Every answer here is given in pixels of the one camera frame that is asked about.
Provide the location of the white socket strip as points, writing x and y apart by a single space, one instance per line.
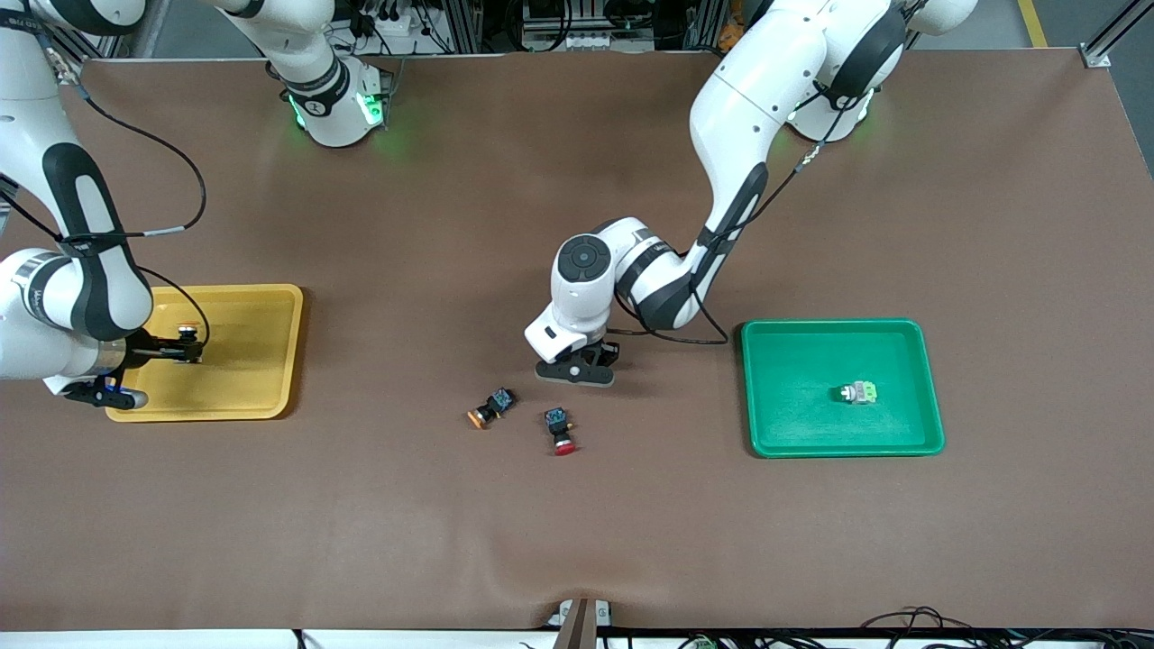
397 22
577 41

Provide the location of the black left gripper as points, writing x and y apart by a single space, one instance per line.
605 353

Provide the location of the red push button switch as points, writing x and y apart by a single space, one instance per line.
560 431

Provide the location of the grey switch with green label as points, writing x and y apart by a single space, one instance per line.
859 393

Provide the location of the aluminium frame post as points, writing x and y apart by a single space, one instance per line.
1104 41

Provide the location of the green plastic tray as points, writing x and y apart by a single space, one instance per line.
802 388

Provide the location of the yellow plastic tray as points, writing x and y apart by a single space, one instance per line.
243 361

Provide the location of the brown table mat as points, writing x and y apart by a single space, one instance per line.
577 523

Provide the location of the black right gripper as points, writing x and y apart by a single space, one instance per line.
141 347

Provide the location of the table edge clamp bracket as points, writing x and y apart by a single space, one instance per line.
581 617

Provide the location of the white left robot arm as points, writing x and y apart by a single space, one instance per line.
748 99

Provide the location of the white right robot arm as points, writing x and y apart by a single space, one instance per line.
90 288

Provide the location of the yellow push button switch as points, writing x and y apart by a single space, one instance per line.
491 407
188 327

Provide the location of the orange packet pile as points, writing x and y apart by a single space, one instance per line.
732 36

